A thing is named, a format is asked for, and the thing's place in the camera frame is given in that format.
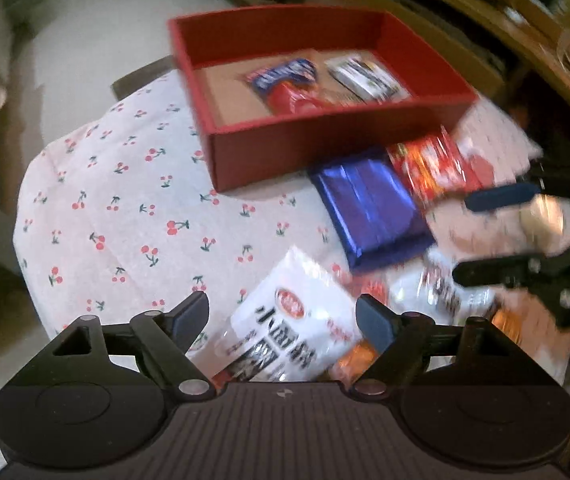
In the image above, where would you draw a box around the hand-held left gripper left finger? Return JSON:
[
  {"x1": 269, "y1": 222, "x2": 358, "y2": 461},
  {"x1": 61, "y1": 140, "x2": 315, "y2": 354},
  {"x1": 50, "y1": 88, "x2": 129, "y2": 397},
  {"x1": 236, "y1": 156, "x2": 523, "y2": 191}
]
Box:
[{"x1": 12, "y1": 290, "x2": 216, "y2": 402}]

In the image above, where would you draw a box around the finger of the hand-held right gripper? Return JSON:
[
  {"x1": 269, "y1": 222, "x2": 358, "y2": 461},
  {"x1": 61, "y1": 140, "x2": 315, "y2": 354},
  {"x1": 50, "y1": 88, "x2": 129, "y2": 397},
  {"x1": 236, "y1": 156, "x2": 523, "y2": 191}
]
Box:
[
  {"x1": 452, "y1": 240, "x2": 570, "y2": 328},
  {"x1": 465, "y1": 159, "x2": 570, "y2": 214}
]

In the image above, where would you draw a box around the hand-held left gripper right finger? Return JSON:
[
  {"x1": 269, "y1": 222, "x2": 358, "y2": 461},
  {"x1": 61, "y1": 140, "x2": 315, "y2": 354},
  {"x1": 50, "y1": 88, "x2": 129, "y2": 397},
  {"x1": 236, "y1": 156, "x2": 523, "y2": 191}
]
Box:
[{"x1": 347, "y1": 294, "x2": 540, "y2": 401}]

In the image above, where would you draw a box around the bread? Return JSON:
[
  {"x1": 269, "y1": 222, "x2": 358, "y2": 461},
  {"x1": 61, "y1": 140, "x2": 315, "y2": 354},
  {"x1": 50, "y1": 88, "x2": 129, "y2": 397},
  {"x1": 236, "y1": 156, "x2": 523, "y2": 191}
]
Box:
[{"x1": 435, "y1": 190, "x2": 570, "y2": 266}]

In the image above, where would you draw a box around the white printed snack bag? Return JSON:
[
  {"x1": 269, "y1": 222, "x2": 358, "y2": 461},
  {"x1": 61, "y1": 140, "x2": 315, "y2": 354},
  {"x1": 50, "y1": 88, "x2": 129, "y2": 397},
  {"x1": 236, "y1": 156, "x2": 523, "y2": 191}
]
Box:
[{"x1": 207, "y1": 245, "x2": 360, "y2": 383}]

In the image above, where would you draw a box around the red yellow-print snack packet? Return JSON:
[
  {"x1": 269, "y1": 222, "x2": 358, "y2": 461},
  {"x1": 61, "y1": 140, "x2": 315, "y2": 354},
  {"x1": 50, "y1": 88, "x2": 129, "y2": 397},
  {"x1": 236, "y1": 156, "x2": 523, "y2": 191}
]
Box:
[{"x1": 385, "y1": 127, "x2": 496, "y2": 211}]

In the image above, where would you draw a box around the blue foil snack packet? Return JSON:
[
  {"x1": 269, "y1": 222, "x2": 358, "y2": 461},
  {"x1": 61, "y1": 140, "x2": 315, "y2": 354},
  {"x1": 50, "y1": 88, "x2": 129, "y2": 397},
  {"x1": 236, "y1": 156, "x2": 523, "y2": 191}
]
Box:
[{"x1": 307, "y1": 147, "x2": 438, "y2": 276}]

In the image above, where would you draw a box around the red cardboard box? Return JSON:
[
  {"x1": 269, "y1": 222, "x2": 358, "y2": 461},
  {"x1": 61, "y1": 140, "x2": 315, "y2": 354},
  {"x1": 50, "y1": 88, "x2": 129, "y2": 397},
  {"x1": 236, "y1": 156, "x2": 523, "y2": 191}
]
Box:
[{"x1": 167, "y1": 4, "x2": 480, "y2": 193}]

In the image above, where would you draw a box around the orange snack packet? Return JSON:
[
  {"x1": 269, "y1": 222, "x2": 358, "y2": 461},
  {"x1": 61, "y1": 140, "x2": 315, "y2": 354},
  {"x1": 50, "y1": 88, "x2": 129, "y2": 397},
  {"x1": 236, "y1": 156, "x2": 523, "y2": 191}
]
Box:
[{"x1": 327, "y1": 340, "x2": 383, "y2": 391}]

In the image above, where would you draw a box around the clear white printed packet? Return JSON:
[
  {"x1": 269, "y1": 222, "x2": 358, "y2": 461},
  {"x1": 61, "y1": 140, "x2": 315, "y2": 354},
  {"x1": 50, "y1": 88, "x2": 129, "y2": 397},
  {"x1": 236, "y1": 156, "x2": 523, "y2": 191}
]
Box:
[{"x1": 390, "y1": 255, "x2": 500, "y2": 331}]

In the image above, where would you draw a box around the cherry-print tablecloth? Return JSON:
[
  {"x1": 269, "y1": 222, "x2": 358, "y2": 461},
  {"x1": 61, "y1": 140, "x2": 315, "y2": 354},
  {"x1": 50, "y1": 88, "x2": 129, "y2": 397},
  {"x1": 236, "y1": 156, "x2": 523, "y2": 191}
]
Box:
[{"x1": 12, "y1": 72, "x2": 570, "y2": 411}]

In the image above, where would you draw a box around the black and white snack packet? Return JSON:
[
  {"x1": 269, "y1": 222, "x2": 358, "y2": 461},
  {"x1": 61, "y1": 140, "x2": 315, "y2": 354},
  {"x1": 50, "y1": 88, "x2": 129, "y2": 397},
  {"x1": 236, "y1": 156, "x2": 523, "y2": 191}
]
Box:
[{"x1": 325, "y1": 55, "x2": 410, "y2": 103}]

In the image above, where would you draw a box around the small red snack packet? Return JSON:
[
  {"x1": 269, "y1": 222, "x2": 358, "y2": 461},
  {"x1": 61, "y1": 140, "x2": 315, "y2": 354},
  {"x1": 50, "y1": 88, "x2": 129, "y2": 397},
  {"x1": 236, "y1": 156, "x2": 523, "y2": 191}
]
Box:
[{"x1": 267, "y1": 82, "x2": 336, "y2": 117}]

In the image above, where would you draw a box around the blue and red snack packet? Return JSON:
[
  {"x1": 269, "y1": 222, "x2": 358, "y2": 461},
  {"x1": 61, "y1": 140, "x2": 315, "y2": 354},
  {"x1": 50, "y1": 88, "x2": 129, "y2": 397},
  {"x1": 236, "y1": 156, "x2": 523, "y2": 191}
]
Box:
[{"x1": 245, "y1": 57, "x2": 320, "y2": 106}]

